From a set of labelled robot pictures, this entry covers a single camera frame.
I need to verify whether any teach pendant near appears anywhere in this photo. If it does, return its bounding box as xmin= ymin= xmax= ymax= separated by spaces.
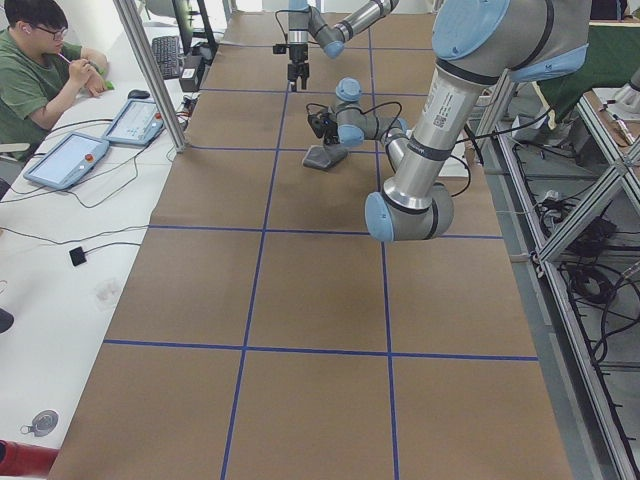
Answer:
xmin=23 ymin=132 xmax=109 ymax=190

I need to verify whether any small black square device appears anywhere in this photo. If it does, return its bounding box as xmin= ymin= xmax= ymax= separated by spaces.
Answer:
xmin=69 ymin=246 xmax=87 ymax=267

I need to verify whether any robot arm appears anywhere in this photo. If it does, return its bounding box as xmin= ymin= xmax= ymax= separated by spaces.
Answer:
xmin=273 ymin=0 xmax=399 ymax=92
xmin=335 ymin=1 xmax=591 ymax=242

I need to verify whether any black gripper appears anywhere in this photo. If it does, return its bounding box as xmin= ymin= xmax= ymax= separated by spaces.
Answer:
xmin=287 ymin=43 xmax=310 ymax=91
xmin=323 ymin=124 xmax=340 ymax=146

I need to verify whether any teach pendant far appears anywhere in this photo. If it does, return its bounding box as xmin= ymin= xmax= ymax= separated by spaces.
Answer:
xmin=102 ymin=98 xmax=164 ymax=146

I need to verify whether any black monitor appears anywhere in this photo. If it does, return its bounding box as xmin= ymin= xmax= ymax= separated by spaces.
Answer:
xmin=172 ymin=0 xmax=218 ymax=58

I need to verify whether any teach pendant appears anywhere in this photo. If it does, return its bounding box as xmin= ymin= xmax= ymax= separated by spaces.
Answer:
xmin=23 ymin=132 xmax=109 ymax=190
xmin=102 ymin=98 xmax=164 ymax=146

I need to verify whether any black keyboard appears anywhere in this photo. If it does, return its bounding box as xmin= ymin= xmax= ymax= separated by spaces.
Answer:
xmin=151 ymin=36 xmax=182 ymax=80

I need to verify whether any pink and grey microfibre towel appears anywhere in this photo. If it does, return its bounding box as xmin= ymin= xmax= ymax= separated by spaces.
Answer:
xmin=302 ymin=145 xmax=349 ymax=171

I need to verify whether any aluminium frame post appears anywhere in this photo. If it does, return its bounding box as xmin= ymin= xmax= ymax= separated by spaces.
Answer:
xmin=113 ymin=0 xmax=187 ymax=153

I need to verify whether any black box with label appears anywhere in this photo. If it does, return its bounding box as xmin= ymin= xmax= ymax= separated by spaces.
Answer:
xmin=179 ymin=55 xmax=205 ymax=93

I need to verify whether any black computer mouse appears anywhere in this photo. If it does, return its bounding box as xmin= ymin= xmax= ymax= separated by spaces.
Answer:
xmin=127 ymin=89 xmax=150 ymax=99

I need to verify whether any person in green shirt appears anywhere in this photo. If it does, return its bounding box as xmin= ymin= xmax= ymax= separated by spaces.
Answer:
xmin=1 ymin=0 xmax=108 ymax=161

